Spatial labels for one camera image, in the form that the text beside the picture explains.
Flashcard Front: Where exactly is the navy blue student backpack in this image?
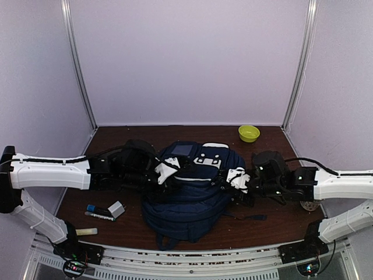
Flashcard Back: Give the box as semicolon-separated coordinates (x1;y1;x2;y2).
141;141;269;251

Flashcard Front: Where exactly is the white power adapter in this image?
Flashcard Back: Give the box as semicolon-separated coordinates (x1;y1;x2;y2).
108;201;125;219

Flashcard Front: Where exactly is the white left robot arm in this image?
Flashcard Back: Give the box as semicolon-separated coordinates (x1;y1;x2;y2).
1;139;182;259

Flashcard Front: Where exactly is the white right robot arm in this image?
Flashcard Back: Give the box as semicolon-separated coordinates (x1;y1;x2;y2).
226;151;372;258

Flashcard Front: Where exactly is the patterned mug orange inside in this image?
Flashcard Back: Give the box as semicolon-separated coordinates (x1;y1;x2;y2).
300;201;320;212

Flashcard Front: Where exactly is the lime green bowl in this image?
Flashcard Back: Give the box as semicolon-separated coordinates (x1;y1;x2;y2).
238;125;261;143

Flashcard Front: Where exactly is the blue cap black marker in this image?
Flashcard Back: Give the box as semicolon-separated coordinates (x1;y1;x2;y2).
86;204;111;216

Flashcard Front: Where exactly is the white marker pen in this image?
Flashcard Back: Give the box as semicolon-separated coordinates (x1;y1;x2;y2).
85;211;116;222

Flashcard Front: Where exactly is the pale yellow eraser stick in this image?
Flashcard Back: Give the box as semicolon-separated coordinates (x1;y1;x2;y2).
76;228;98;236

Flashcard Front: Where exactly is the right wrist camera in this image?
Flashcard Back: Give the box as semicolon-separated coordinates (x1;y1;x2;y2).
214;167;251;194

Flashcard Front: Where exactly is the front aluminium rail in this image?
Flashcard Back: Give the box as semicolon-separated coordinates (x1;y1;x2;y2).
26;230;359;280

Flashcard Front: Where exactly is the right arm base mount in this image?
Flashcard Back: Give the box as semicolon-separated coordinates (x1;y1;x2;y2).
278;220;329;264

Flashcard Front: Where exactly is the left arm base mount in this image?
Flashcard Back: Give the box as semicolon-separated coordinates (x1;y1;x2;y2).
48;222;104;265

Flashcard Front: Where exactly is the right aluminium frame post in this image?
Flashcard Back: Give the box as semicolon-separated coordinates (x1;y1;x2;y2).
281;0;319;132

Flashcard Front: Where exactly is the aluminium frame post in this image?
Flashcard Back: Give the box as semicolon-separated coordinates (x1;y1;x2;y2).
61;0;98;132
281;0;319;132

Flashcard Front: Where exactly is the left aluminium frame post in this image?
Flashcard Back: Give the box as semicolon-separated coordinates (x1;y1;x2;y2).
61;0;98;132

